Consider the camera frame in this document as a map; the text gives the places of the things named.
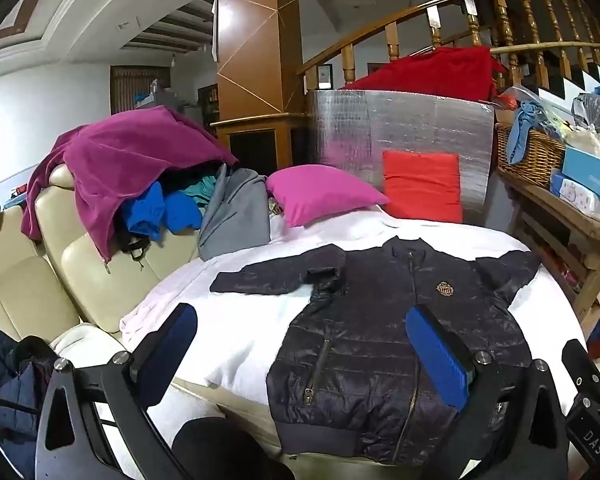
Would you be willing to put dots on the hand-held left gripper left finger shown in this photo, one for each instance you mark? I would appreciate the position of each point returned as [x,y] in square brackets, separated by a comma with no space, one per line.
[172,345]

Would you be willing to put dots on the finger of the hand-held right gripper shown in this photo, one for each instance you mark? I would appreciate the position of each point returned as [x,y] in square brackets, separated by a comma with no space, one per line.
[580,370]

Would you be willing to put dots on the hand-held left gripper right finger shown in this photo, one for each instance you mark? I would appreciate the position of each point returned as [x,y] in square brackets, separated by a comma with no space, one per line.
[440,360]

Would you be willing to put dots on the dark navy puffer jacket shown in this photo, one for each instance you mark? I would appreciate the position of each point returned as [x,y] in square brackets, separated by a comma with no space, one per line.
[360,350]

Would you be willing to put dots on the white pink blanket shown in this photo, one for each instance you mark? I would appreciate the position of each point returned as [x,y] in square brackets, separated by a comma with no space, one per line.
[240,325]

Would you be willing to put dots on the person's black trouser leg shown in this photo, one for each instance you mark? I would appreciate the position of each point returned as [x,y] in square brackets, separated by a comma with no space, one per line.
[230,450]

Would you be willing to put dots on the bright blue garment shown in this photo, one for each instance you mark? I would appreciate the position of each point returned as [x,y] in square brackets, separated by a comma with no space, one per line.
[140,210]

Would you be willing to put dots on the grey garment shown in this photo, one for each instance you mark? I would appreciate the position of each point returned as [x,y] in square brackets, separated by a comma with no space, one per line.
[235,210]

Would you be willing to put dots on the teal garment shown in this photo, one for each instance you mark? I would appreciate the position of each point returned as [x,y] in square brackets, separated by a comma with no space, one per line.
[200,190]

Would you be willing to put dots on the wooden side table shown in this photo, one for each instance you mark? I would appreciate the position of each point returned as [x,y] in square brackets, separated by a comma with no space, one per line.
[570,210]

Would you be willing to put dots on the cream leather sofa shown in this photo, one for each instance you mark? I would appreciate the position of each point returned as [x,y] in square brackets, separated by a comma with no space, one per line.
[20,280]

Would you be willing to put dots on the white patterned tissue pack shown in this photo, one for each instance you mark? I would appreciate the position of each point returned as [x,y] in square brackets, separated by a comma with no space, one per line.
[580,200]

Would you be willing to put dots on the red pillow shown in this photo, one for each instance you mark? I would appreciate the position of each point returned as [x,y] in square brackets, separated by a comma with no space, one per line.
[420,185]

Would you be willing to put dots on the magenta velvet garment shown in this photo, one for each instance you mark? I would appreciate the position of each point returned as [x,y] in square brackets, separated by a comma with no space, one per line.
[120,160]

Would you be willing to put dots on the light blue cardboard box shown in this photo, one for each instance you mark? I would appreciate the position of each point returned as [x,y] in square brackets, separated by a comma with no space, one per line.
[590,170]

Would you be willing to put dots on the magenta pillow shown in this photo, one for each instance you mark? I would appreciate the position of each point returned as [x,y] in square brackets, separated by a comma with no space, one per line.
[320,195]

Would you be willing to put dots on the wicker basket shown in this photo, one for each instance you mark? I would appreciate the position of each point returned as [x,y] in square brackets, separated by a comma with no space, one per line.
[535,155]

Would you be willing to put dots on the cream fabric bag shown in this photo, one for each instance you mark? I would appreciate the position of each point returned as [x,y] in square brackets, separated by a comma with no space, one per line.
[595,145]

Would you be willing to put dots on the grey cabinet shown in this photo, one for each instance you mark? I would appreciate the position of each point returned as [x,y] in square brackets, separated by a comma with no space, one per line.
[172,105]

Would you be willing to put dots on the silver foil insulation panel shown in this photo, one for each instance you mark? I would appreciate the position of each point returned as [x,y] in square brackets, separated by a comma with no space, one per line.
[410,120]

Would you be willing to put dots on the blue cloth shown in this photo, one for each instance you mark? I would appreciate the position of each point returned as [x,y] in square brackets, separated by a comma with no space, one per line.
[525,120]

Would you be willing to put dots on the black white patterned bag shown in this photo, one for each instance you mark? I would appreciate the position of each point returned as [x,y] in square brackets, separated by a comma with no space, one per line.
[595,112]

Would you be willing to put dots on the red cloth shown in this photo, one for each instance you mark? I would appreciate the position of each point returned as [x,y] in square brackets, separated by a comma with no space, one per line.
[440,72]

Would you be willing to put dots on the wooden column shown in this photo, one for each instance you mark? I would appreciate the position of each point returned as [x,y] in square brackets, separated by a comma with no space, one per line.
[247,35]

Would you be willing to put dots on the wooden stair railing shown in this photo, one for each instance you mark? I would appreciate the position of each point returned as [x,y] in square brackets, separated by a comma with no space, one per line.
[392,40]

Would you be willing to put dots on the small picture frame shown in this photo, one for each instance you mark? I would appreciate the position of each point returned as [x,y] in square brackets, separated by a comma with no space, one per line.
[324,76]

